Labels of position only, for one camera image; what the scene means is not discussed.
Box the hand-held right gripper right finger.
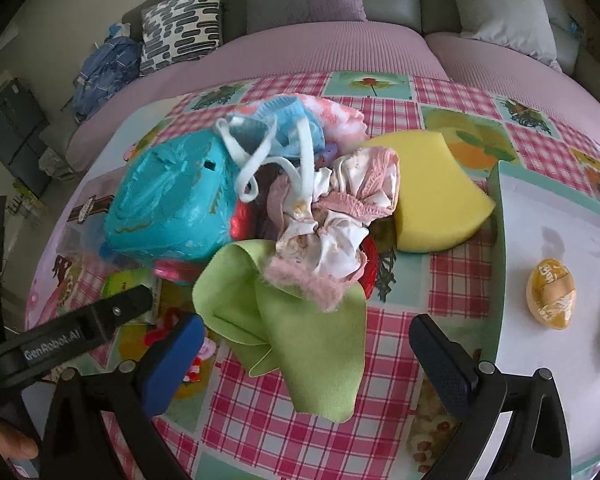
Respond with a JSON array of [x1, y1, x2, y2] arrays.
[[409, 313, 581, 480]]

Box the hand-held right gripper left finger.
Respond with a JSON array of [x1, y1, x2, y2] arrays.
[[40, 312, 206, 480]]

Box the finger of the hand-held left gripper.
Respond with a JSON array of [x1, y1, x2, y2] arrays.
[[0, 285, 153, 413]]

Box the red yarn item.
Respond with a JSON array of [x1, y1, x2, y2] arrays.
[[145, 310, 191, 346]]

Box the green cloth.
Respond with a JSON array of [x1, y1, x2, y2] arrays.
[[192, 240, 368, 423]]

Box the pink and white cloth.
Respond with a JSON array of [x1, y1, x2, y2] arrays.
[[267, 147, 401, 313]]

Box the yellow sponge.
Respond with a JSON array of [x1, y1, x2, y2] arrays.
[[360, 129, 497, 253]]

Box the white tray with teal rim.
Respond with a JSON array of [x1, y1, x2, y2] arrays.
[[480, 160, 600, 461]]

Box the blue face mask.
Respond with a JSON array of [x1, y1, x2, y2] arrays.
[[215, 97, 331, 201]]

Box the orange and white towel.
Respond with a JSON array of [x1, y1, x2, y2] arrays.
[[300, 92, 368, 148]]

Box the person's left hand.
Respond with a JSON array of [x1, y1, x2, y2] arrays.
[[0, 417, 41, 461]]

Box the pink checkered tablecloth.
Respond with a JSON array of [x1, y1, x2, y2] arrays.
[[25, 71, 600, 480]]

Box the yellow egg-shaped packet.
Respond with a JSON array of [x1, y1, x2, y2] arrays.
[[526, 256, 578, 331]]

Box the dark cabinet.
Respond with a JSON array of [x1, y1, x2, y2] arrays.
[[0, 77, 51, 198]]

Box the teal plastic toy box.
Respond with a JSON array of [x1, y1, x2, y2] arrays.
[[104, 129, 241, 266]]

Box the blue backpack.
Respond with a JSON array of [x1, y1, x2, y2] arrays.
[[72, 22, 143, 121]]

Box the black and white patterned cushion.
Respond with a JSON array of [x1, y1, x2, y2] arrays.
[[139, 0, 223, 76]]

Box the pink sofa cover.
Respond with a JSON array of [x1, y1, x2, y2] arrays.
[[70, 22, 600, 161]]

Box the grey cushion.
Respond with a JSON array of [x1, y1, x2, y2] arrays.
[[440, 0, 571, 68]]

